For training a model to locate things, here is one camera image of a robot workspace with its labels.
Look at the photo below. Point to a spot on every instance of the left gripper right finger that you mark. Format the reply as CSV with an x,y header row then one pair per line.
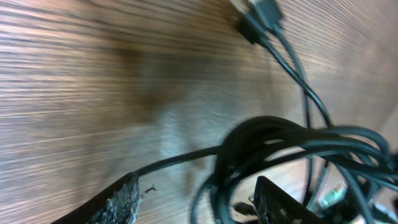
x,y
275,206

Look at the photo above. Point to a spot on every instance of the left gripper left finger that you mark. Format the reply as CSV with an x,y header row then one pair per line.
x,y
118,203

